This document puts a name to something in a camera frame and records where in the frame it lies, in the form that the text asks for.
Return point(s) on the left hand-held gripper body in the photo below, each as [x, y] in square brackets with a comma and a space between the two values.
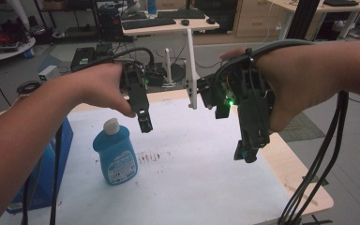
[136, 89]

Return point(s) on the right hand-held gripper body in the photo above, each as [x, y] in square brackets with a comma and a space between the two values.
[253, 115]

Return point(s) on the person's left hand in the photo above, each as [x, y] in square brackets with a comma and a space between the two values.
[101, 87]

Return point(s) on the person's right hand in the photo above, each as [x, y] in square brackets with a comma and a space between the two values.
[293, 78]

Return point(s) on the white metal stand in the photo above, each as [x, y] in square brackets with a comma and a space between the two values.
[168, 67]

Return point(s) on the blue bottle with white cap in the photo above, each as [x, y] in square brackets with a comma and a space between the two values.
[116, 156]

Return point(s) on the white table mat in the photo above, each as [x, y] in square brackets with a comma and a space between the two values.
[193, 175]

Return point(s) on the black box on floor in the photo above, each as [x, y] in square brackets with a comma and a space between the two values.
[82, 58]

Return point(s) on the long black keyboard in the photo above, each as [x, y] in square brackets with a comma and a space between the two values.
[148, 23]

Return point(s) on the white desk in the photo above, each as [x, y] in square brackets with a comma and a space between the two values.
[168, 27]

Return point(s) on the black computer mouse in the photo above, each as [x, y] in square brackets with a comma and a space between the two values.
[185, 22]
[211, 21]

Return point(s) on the small white device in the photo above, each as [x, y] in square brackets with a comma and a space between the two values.
[47, 73]

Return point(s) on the blue box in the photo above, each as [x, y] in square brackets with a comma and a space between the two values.
[45, 175]

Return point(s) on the light wooden desk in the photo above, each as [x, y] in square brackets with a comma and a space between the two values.
[322, 8]

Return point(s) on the round white table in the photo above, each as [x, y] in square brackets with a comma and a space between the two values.
[9, 51]

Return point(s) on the black upright post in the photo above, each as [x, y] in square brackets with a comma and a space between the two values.
[303, 18]

